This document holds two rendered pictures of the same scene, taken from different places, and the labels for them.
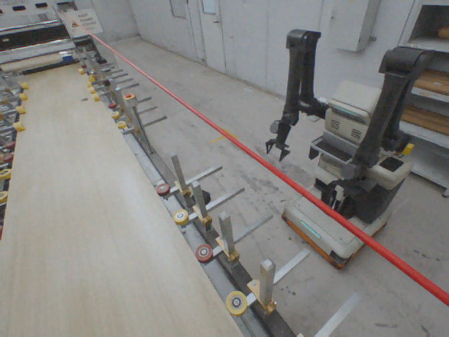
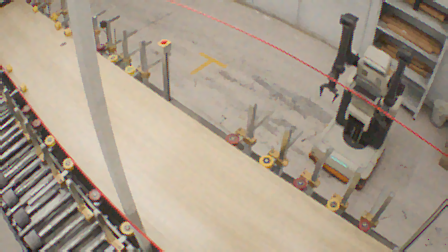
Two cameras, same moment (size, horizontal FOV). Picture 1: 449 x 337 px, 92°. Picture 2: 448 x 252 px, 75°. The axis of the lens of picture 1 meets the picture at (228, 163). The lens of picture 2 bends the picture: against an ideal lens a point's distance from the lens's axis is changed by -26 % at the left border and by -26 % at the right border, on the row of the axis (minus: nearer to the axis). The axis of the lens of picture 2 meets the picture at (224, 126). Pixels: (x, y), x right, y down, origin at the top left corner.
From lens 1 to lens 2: 1.36 m
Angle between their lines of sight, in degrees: 16
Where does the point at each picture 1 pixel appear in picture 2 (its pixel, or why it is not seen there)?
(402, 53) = (404, 53)
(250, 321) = not seen: hidden behind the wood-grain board
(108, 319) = (255, 234)
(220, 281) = not seen: hidden behind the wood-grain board
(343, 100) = (372, 59)
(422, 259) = (404, 169)
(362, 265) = (372, 183)
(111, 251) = (223, 197)
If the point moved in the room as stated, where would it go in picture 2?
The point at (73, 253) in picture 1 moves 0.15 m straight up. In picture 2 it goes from (188, 203) to (186, 188)
